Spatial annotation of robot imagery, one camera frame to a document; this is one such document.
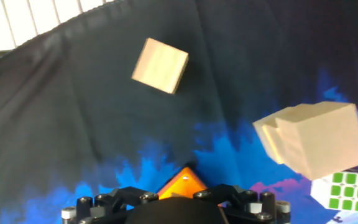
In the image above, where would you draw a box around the orange square base block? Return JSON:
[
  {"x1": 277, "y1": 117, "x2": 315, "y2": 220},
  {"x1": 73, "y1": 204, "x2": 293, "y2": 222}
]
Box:
[{"x1": 156, "y1": 166, "x2": 226, "y2": 208}]

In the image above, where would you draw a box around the blue mountain print cloth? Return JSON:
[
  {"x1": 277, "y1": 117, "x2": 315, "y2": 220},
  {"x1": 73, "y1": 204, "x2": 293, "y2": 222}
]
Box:
[{"x1": 0, "y1": 0, "x2": 358, "y2": 224}]

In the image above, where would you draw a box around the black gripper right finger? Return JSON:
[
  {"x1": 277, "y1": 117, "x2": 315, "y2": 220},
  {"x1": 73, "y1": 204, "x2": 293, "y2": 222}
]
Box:
[{"x1": 193, "y1": 184, "x2": 292, "y2": 224}]

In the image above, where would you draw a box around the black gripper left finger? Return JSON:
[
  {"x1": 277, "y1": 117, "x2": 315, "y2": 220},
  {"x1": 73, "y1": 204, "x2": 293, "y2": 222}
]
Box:
[{"x1": 61, "y1": 186, "x2": 160, "y2": 224}]

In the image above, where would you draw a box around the Rubik's cube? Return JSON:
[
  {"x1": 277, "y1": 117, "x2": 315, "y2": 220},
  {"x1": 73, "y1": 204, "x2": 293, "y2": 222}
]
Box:
[{"x1": 310, "y1": 169, "x2": 358, "y2": 213}]

